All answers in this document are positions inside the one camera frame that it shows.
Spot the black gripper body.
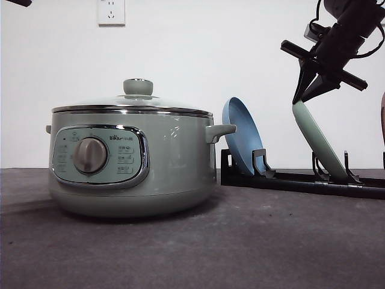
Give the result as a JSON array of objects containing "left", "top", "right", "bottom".
[
  {"left": 280, "top": 25, "right": 368, "bottom": 91},
  {"left": 6, "top": 0, "right": 32, "bottom": 7}
]

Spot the green electric steamer pot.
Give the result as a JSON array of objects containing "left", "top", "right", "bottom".
[{"left": 45, "top": 110, "right": 236, "bottom": 219}]

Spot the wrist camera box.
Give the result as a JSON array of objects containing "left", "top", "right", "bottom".
[{"left": 304, "top": 23, "right": 331, "bottom": 42}]

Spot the blue plate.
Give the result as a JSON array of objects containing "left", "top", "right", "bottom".
[{"left": 222, "top": 97, "right": 264, "bottom": 174}]

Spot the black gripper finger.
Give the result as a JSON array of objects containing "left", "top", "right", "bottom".
[
  {"left": 302, "top": 74, "right": 341, "bottom": 103},
  {"left": 292, "top": 59, "right": 317, "bottom": 105}
]

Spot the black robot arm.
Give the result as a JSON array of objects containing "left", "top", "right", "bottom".
[{"left": 280, "top": 0, "right": 382, "bottom": 104}]

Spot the glass steamer lid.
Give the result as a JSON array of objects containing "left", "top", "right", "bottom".
[{"left": 52, "top": 79, "right": 212, "bottom": 117}]

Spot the black plate rack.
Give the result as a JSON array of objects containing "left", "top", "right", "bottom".
[{"left": 220, "top": 149, "right": 385, "bottom": 200}]

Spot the white wall socket left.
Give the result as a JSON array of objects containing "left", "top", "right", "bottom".
[{"left": 96, "top": 0, "right": 126, "bottom": 28}]

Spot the green plate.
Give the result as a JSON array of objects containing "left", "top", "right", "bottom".
[{"left": 292, "top": 100, "right": 348, "bottom": 182}]

